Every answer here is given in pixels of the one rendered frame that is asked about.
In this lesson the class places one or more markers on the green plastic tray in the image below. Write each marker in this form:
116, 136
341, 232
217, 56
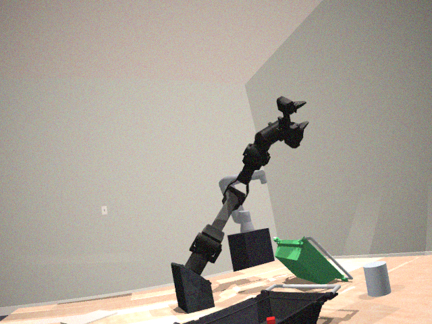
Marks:
306, 262

